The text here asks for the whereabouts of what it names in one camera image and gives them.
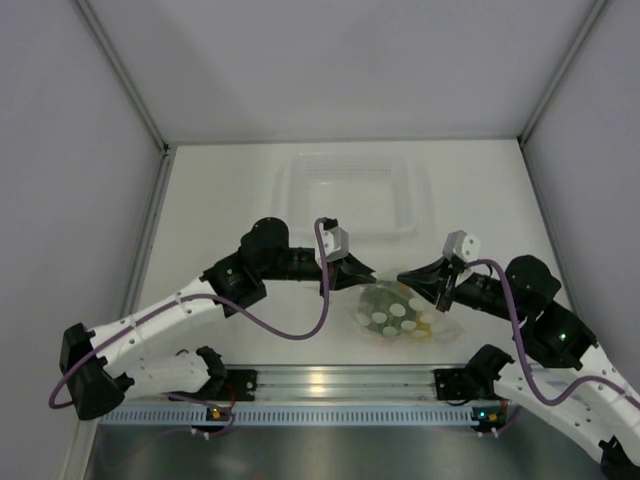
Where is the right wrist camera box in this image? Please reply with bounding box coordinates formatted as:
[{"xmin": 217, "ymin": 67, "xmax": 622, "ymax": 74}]
[{"xmin": 442, "ymin": 230, "xmax": 482, "ymax": 263}]

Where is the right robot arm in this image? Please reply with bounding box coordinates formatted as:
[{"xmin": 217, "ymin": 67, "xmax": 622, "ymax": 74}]
[{"xmin": 397, "ymin": 255, "xmax": 639, "ymax": 479}]

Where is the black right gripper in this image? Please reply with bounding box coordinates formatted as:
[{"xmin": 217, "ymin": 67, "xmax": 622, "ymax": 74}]
[{"xmin": 398, "ymin": 255, "xmax": 529, "ymax": 324}]

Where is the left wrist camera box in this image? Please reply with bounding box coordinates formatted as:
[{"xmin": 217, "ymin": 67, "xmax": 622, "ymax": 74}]
[{"xmin": 315, "ymin": 225, "xmax": 349, "ymax": 264}]

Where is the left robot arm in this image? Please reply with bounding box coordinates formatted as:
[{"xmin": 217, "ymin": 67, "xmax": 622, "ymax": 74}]
[{"xmin": 48, "ymin": 217, "xmax": 376, "ymax": 421}]

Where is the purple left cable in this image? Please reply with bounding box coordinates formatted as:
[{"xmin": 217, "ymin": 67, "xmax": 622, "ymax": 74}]
[{"xmin": 47, "ymin": 216, "xmax": 337, "ymax": 410}]

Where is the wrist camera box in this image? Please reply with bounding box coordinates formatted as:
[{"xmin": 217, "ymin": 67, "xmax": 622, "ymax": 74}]
[
  {"xmin": 442, "ymin": 230, "xmax": 482, "ymax": 263},
  {"xmin": 315, "ymin": 225, "xmax": 349, "ymax": 264}
]

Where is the green netted fake melon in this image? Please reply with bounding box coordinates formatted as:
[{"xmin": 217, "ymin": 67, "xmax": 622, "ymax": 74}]
[{"xmin": 355, "ymin": 281, "xmax": 419, "ymax": 339}]

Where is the slotted grey cable duct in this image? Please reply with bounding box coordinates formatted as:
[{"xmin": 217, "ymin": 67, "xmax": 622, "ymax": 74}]
[{"xmin": 100, "ymin": 403, "xmax": 504, "ymax": 427}]

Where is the clear zip top bag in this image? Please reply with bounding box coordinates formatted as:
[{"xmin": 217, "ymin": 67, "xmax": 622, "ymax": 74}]
[{"xmin": 336, "ymin": 271, "xmax": 464, "ymax": 344}]

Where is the white perforated plastic basket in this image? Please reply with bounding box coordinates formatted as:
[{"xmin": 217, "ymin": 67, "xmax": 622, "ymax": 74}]
[{"xmin": 272, "ymin": 152, "xmax": 426, "ymax": 241}]

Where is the yellow fake food piece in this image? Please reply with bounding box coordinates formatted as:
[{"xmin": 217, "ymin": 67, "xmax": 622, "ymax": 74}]
[{"xmin": 410, "ymin": 322, "xmax": 446, "ymax": 342}]

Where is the aluminium mounting rail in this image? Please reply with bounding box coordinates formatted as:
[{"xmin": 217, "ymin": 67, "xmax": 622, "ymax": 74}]
[{"xmin": 124, "ymin": 364, "xmax": 616, "ymax": 402}]

